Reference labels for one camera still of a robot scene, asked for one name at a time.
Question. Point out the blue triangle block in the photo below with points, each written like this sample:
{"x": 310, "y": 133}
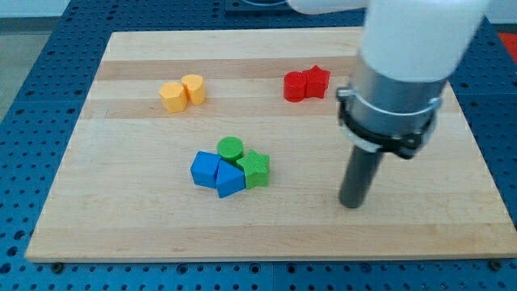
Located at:
{"x": 229, "y": 179}

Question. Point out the green star block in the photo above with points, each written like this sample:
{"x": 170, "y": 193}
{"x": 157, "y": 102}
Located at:
{"x": 256, "y": 168}

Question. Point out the red star block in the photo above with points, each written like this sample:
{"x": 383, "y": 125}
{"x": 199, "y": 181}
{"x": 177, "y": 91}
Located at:
{"x": 317, "y": 82}

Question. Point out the yellow hexagon block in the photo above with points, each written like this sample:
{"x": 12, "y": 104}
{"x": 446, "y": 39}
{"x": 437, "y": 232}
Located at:
{"x": 173, "y": 97}

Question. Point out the green cylinder block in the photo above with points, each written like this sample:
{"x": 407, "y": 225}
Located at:
{"x": 230, "y": 149}

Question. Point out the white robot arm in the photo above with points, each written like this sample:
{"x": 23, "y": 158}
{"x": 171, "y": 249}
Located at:
{"x": 408, "y": 50}

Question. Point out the blue cube block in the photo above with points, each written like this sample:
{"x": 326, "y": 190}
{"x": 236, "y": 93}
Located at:
{"x": 204, "y": 169}

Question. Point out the silver flange with black clamp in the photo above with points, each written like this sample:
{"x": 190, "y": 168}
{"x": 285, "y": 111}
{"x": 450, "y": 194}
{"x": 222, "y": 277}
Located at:
{"x": 384, "y": 115}

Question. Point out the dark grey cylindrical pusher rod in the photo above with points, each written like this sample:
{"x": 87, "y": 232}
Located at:
{"x": 361, "y": 170}

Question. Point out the wooden board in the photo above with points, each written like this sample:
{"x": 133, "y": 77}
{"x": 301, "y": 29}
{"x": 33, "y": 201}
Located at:
{"x": 124, "y": 190}

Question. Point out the red cylinder block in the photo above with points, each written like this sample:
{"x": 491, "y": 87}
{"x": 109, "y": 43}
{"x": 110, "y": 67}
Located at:
{"x": 294, "y": 86}

